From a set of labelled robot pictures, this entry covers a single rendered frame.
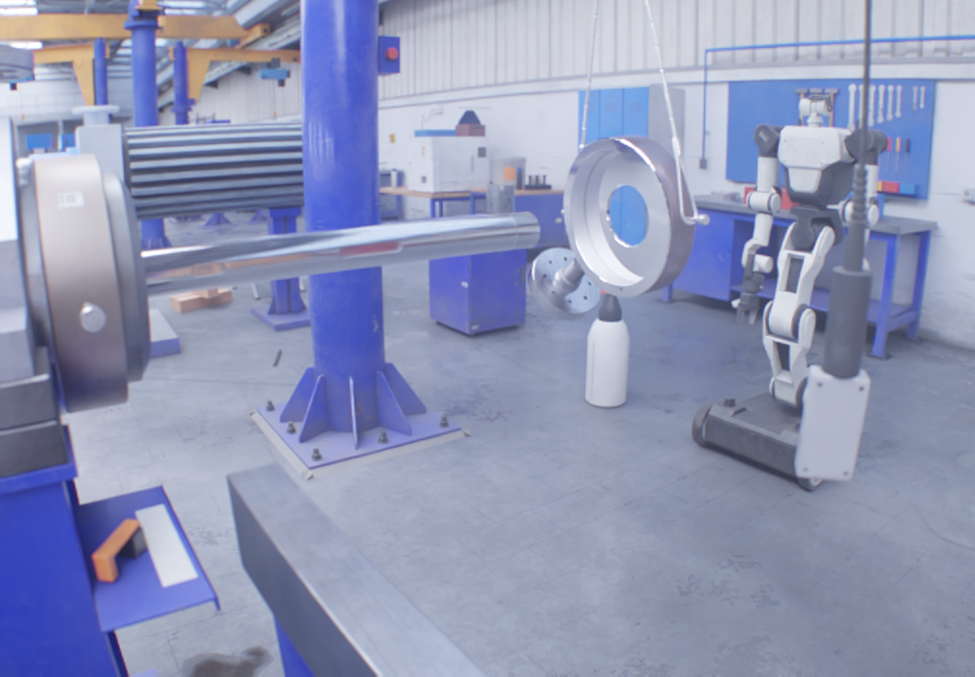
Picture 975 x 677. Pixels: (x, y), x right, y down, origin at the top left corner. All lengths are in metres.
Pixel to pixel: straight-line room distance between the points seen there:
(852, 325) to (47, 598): 0.91
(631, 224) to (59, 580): 5.73
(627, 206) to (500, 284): 2.05
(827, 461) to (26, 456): 0.85
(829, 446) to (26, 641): 0.92
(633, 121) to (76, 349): 5.58
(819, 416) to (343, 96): 2.31
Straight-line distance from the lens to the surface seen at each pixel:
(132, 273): 0.92
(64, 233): 0.90
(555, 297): 1.75
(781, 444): 2.74
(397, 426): 2.98
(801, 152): 2.75
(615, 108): 6.27
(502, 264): 4.46
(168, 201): 4.58
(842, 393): 0.78
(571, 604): 2.02
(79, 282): 0.88
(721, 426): 2.88
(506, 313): 4.55
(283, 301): 5.05
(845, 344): 0.76
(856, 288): 0.75
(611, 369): 3.29
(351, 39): 2.79
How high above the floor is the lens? 1.26
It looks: 14 degrees down
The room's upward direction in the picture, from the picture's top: straight up
